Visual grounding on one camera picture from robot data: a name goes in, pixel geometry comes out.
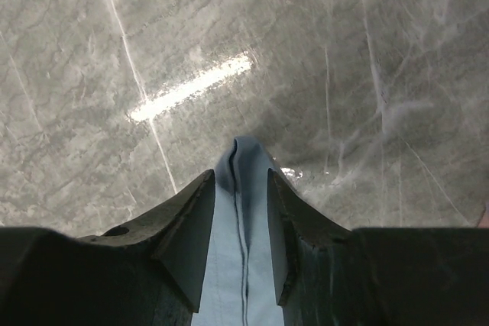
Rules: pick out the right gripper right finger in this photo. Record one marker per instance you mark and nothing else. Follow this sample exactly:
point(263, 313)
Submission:
point(325, 274)

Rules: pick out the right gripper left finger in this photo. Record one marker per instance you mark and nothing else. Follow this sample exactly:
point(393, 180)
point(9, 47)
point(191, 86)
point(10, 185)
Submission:
point(146, 271)

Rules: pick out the blue t shirt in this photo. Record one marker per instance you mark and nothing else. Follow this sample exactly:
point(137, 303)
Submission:
point(238, 287)

